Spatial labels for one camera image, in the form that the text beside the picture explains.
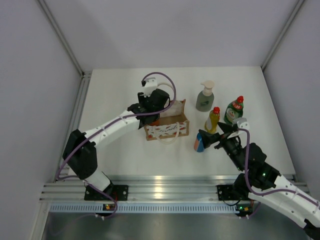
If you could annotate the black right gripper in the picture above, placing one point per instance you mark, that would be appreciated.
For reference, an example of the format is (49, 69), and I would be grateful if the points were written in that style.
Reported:
(208, 138)

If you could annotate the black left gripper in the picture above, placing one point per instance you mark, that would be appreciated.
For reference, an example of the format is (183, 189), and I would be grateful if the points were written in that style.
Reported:
(142, 99)

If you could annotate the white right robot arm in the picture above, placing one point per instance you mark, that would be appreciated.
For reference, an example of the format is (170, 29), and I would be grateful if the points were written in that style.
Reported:
(258, 180)

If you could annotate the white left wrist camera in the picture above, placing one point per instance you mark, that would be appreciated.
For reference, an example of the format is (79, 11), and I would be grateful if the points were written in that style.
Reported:
(148, 86)

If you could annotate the yellow dish soap bottle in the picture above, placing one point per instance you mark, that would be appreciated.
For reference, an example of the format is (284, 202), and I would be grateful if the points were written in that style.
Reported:
(212, 122)

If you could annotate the burlap watermelon canvas bag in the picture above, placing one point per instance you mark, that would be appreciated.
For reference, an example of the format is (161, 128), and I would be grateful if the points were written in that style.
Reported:
(173, 124)

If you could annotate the large green dish soap bottle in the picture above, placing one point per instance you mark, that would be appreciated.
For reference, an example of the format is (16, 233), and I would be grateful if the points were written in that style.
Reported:
(234, 110)

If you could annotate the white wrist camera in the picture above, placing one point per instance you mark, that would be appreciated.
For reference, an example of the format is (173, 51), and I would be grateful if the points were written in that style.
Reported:
(148, 86)
(241, 123)

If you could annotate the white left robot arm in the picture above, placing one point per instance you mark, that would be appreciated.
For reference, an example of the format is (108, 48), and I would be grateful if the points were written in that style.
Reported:
(81, 149)

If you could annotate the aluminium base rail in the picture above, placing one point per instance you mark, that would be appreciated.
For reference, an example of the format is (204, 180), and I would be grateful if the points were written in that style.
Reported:
(157, 188)

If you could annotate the blue orange pump bottle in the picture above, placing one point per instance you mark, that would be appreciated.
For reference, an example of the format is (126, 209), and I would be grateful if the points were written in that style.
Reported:
(201, 141)

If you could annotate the grey-green pump soap bottle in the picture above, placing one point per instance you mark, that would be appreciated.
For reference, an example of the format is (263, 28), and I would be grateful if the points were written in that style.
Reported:
(206, 97)

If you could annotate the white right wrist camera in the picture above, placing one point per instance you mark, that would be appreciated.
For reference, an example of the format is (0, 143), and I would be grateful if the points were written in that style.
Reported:
(241, 123)

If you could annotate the white slotted cable duct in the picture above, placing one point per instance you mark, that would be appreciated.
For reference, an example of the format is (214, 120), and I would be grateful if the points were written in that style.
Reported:
(163, 208)

